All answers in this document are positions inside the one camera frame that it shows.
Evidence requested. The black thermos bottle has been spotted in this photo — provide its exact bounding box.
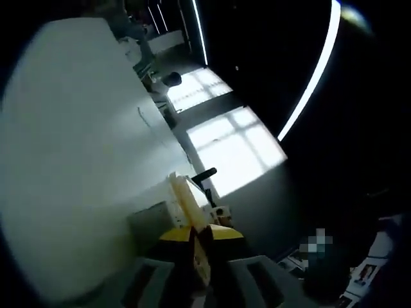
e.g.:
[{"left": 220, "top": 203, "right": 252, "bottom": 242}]
[{"left": 191, "top": 167, "right": 218, "bottom": 186}]

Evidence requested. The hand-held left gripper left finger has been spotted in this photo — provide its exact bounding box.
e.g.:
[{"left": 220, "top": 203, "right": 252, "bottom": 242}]
[{"left": 117, "top": 226, "right": 197, "bottom": 308}]

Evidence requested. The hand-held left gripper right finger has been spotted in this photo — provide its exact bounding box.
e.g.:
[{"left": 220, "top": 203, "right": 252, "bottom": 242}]
[{"left": 205, "top": 223, "right": 288, "bottom": 308}]

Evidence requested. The clear acrylic strip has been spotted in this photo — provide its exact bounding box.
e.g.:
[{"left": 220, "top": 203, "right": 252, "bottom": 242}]
[{"left": 137, "top": 107, "right": 153, "bottom": 128}]

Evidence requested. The white pillar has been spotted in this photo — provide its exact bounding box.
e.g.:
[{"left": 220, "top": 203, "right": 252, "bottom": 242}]
[{"left": 148, "top": 30, "right": 186, "bottom": 55}]

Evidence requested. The window with blinds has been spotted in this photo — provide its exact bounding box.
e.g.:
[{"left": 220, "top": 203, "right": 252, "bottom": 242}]
[{"left": 166, "top": 67, "right": 234, "bottom": 112}]

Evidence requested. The long ceiling light strip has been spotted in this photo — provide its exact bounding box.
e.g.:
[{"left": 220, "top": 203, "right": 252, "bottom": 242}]
[{"left": 277, "top": 0, "right": 341, "bottom": 142}]

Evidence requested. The curved ceiling light strip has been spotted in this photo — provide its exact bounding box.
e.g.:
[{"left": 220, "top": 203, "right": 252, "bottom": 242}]
[{"left": 191, "top": 0, "right": 210, "bottom": 65}]

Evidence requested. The clear plastic storage tray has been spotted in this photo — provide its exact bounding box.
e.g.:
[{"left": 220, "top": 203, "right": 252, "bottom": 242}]
[{"left": 127, "top": 175, "right": 215, "bottom": 250}]

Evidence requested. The large bright window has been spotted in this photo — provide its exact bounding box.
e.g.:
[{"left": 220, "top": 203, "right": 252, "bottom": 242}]
[{"left": 185, "top": 107, "right": 289, "bottom": 198}]

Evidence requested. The grey jacket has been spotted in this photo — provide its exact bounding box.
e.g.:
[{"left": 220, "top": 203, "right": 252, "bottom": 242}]
[{"left": 123, "top": 17, "right": 157, "bottom": 76}]

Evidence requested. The white backpack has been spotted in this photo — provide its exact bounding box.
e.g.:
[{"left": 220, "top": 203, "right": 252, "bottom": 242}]
[{"left": 123, "top": 36, "right": 143, "bottom": 62}]

